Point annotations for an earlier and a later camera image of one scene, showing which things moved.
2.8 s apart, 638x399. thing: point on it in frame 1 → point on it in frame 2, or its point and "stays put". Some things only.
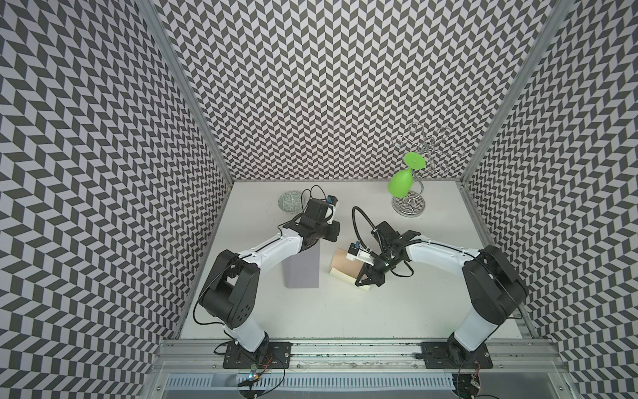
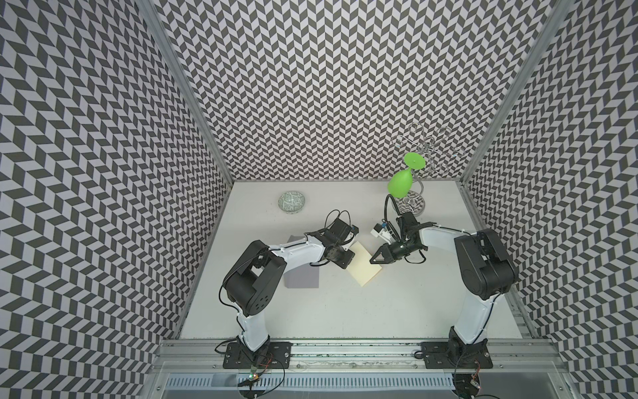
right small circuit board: [467, 386] stays put
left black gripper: [336, 227] → [345, 262]
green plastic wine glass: [400, 182] stays put
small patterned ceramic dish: [291, 201] stays put
